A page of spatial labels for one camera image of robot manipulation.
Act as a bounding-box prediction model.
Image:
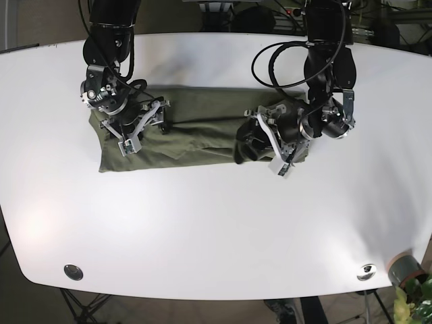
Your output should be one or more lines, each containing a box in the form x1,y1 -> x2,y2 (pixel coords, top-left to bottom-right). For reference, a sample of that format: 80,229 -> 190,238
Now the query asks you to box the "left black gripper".
233,101 -> 312,178

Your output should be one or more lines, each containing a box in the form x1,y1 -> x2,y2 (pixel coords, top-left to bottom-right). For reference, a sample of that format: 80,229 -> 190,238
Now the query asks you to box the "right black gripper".
99,97 -> 171,156

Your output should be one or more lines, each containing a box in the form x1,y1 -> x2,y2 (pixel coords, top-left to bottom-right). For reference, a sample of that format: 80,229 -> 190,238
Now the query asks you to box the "left silver table grommet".
63,264 -> 84,281

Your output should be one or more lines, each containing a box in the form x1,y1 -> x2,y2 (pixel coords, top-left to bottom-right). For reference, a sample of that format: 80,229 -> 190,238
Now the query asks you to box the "green potted plant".
394,275 -> 431,324

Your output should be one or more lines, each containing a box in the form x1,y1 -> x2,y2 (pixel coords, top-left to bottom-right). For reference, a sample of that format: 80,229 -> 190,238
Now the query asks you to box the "right silver table grommet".
356,264 -> 377,281

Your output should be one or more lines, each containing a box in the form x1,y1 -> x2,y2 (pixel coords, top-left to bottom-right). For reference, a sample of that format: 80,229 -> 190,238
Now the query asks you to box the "silver table grommet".
356,264 -> 377,281
63,264 -> 84,281

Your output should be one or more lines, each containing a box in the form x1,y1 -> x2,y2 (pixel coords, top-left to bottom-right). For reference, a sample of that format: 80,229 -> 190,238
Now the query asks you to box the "olive green T-shirt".
89,87 -> 287,172

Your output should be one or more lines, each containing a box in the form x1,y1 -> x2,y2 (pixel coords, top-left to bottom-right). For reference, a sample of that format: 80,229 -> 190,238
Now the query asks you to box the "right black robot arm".
80,1 -> 170,156

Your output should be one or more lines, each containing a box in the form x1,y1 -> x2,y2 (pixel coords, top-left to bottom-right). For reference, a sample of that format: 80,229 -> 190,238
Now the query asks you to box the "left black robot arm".
233,1 -> 356,177

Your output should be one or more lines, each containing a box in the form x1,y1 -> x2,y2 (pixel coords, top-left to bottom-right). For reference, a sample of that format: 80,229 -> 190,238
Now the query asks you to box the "grey plant pot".
386,250 -> 428,288

